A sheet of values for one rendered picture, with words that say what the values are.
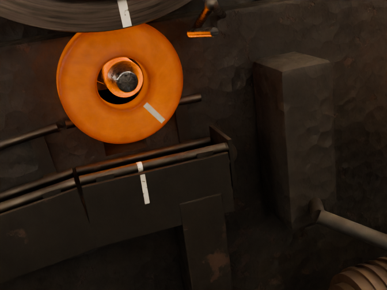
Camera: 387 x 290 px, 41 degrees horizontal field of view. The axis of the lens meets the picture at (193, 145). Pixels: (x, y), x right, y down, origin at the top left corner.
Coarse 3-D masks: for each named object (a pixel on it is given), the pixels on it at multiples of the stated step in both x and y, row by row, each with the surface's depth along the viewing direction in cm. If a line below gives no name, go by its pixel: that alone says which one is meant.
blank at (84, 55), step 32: (96, 32) 60; (128, 32) 61; (160, 32) 63; (64, 64) 60; (96, 64) 61; (160, 64) 63; (64, 96) 61; (96, 96) 62; (160, 96) 65; (96, 128) 63; (128, 128) 64; (160, 128) 66
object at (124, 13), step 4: (120, 0) 57; (124, 0) 58; (120, 4) 58; (124, 4) 58; (120, 8) 58; (124, 8) 58; (120, 12) 58; (124, 12) 58; (128, 12) 58; (124, 16) 58; (128, 16) 58; (124, 20) 58; (128, 20) 58; (124, 24) 58; (128, 24) 58
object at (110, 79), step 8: (112, 64) 60; (120, 64) 59; (128, 64) 60; (104, 72) 61; (112, 72) 59; (120, 72) 59; (128, 72) 59; (136, 72) 59; (104, 80) 61; (112, 80) 59; (120, 80) 59; (128, 80) 59; (136, 80) 59; (112, 88) 60; (120, 88) 59; (128, 88) 59; (136, 88) 60; (120, 96) 61; (128, 96) 61
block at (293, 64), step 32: (256, 64) 73; (288, 64) 67; (320, 64) 67; (256, 96) 74; (288, 96) 67; (320, 96) 68; (288, 128) 68; (320, 128) 70; (288, 160) 70; (320, 160) 71; (288, 192) 72; (320, 192) 73; (288, 224) 74
